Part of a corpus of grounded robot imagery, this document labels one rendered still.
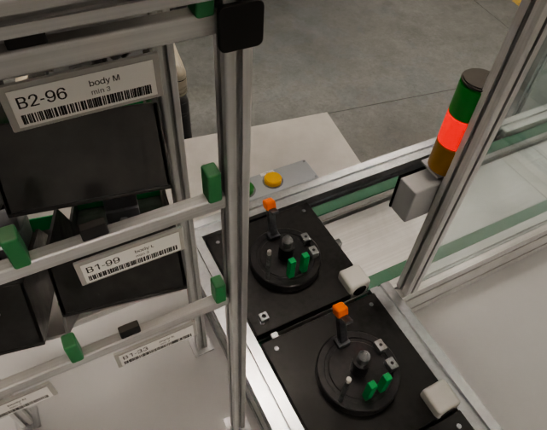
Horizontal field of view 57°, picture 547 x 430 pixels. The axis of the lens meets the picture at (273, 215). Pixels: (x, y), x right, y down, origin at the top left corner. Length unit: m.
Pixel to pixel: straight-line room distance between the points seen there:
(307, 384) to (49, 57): 0.69
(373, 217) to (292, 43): 2.45
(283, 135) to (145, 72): 1.12
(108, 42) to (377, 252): 0.88
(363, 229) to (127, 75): 0.88
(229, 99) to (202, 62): 2.94
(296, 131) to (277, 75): 1.77
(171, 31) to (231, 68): 0.05
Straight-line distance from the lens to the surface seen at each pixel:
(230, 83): 0.34
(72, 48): 0.30
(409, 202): 0.80
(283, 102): 2.97
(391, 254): 1.11
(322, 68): 3.29
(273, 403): 0.88
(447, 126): 0.74
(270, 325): 0.91
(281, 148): 1.38
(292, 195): 1.12
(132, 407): 0.99
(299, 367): 0.88
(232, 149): 0.38
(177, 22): 0.31
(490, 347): 1.13
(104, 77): 0.31
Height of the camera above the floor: 1.78
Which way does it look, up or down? 50 degrees down
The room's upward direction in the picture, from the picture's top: 4 degrees clockwise
